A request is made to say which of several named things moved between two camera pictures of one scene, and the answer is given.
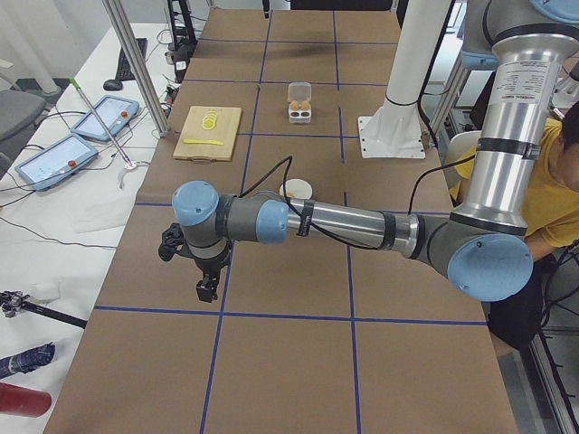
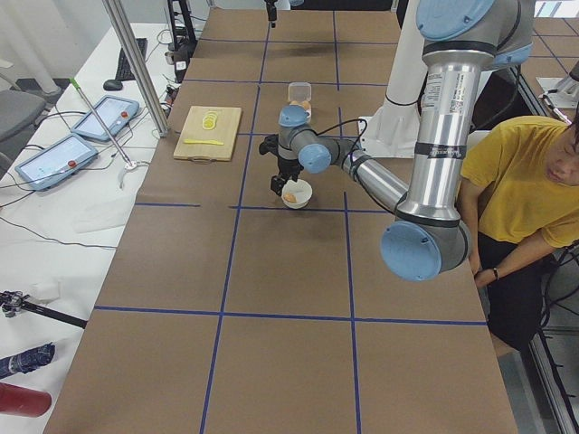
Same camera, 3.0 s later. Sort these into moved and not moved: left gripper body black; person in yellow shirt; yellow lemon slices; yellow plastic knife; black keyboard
Moved: left gripper body black
Not moved: yellow plastic knife; yellow lemon slices; black keyboard; person in yellow shirt
